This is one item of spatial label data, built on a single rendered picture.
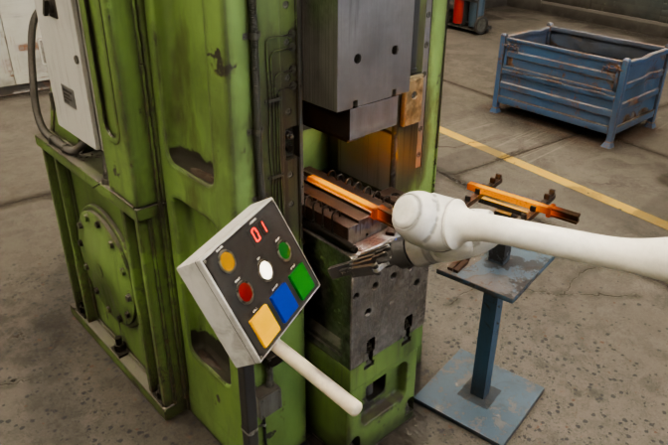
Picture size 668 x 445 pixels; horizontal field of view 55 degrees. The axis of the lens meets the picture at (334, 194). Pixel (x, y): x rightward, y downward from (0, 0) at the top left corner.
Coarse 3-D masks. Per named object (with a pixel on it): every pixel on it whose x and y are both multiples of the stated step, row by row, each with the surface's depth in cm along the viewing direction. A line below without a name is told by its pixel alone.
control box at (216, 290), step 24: (240, 216) 165; (264, 216) 163; (216, 240) 151; (240, 240) 153; (264, 240) 160; (288, 240) 168; (192, 264) 142; (216, 264) 144; (240, 264) 150; (288, 264) 165; (192, 288) 145; (216, 288) 142; (264, 288) 155; (216, 312) 145; (240, 312) 146; (240, 336) 145; (240, 360) 149
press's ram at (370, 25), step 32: (320, 0) 169; (352, 0) 168; (384, 0) 175; (320, 32) 173; (352, 32) 171; (384, 32) 180; (320, 64) 177; (352, 64) 175; (384, 64) 184; (320, 96) 181; (352, 96) 180; (384, 96) 189
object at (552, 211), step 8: (472, 184) 234; (480, 184) 234; (488, 192) 230; (496, 192) 229; (504, 192) 229; (504, 200) 227; (512, 200) 225; (520, 200) 223; (528, 200) 223; (528, 208) 222; (544, 208) 218; (552, 208) 217; (560, 208) 217; (552, 216) 218; (560, 216) 217; (568, 216) 215; (576, 216) 212
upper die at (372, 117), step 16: (304, 112) 197; (320, 112) 191; (336, 112) 186; (352, 112) 182; (368, 112) 186; (384, 112) 191; (320, 128) 194; (336, 128) 188; (352, 128) 184; (368, 128) 189; (384, 128) 194
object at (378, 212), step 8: (312, 176) 225; (320, 184) 221; (328, 184) 220; (336, 192) 215; (344, 192) 214; (352, 200) 210; (360, 200) 209; (368, 208) 205; (376, 208) 203; (384, 208) 202; (376, 216) 203; (384, 216) 202; (392, 216) 198; (392, 224) 200
